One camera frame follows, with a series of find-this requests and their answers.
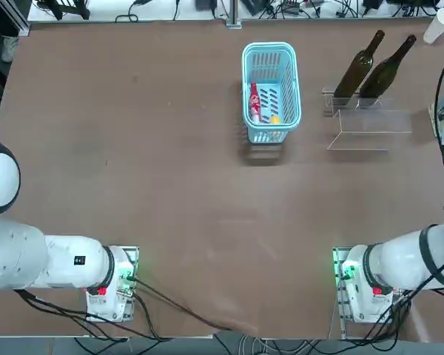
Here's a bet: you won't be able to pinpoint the dark wine bottle high shoulders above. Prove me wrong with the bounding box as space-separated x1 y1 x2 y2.
333 30 386 99

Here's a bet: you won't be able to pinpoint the dark wine bottle sloped shoulders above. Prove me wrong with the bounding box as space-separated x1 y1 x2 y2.
358 34 417 100

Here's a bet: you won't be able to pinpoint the clear acrylic stepped shelf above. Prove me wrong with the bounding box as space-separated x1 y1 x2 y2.
322 87 412 152

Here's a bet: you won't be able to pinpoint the light blue plastic basket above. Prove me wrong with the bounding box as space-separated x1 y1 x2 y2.
241 41 303 144

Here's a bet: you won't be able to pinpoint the orange black plug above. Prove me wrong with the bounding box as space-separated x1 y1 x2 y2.
280 0 325 12

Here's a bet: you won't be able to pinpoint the black stand legs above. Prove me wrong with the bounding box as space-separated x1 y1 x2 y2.
36 0 92 21

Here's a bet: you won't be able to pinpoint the person's foot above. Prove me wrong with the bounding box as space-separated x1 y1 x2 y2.
1 35 20 64

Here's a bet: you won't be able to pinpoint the white paper cup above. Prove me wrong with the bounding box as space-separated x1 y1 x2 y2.
423 7 444 44

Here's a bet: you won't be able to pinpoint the dark cable across table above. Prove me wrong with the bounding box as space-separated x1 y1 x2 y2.
132 277 245 333

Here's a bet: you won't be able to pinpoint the aluminium frame profile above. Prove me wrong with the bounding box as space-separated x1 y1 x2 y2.
225 0 243 29

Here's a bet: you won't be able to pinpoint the black cable bundle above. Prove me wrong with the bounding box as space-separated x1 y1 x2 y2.
351 286 444 351
13 289 171 342

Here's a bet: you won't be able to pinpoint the aluminium frame rail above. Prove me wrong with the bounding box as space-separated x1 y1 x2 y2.
0 0 31 37

